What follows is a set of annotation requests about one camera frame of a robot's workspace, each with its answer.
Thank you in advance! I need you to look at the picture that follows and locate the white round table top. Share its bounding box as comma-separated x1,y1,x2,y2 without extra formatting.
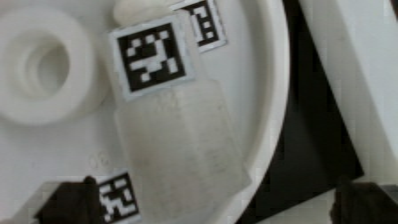
0,0,289,224

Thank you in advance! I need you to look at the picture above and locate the white right fence block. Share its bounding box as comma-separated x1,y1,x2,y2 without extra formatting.
298,0,398,184

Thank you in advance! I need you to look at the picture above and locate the white cylindrical table leg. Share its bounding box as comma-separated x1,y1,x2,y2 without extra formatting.
110,0,250,224

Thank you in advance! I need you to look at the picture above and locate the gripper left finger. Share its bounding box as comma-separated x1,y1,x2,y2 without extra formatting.
33,176,104,224

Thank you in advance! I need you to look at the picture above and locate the white front fence rail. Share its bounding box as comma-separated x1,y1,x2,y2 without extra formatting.
255,191,334,224

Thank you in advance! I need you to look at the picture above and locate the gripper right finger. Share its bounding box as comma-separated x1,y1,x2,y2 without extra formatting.
328,177,398,224

